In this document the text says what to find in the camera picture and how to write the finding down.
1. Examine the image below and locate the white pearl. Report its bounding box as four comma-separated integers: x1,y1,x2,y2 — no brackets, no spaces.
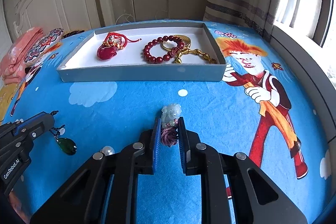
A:
100,145,115,156
59,127,66,135

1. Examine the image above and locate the pink folded blanket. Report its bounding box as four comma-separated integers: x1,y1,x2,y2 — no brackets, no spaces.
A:
1,27,43,85

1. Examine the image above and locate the grey window sill ledge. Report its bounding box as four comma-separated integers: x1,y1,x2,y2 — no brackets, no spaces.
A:
270,23,335,143

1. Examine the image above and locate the red flower brooch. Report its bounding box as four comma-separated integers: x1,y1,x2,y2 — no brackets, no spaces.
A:
97,46,117,60

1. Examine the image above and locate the patterned pillow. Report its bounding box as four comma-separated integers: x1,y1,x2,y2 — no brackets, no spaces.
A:
24,28,64,67

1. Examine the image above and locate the jade pendant pink knot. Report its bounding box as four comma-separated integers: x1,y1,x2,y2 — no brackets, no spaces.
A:
161,103,182,147

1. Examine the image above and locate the white wooden headboard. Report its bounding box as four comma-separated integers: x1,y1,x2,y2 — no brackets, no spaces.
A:
13,0,116,37

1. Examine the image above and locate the red bead bracelet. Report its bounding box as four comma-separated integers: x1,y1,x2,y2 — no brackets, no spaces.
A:
142,35,186,64

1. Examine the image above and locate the red string gold bracelet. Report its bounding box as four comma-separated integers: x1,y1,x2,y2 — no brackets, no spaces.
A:
101,31,142,50

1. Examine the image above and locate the grey cardboard tray box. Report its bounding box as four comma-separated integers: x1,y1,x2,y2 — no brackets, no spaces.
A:
57,20,226,82

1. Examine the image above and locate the plain gold bangle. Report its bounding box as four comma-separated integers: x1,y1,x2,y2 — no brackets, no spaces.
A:
161,35,191,51

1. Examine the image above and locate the green pendant black cord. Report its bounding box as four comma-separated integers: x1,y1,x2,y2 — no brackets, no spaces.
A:
48,109,78,156

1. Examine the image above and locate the person's left hand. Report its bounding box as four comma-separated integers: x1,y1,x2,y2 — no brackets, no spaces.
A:
9,190,30,223

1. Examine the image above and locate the blue cartoon bed sheet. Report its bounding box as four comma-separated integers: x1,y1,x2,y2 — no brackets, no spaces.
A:
5,22,331,223

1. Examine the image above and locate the gold bamboo bangle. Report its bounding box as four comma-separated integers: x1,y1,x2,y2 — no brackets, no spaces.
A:
173,48,217,64

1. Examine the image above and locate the yellow bed sheet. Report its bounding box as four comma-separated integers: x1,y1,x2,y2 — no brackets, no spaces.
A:
0,83,18,123

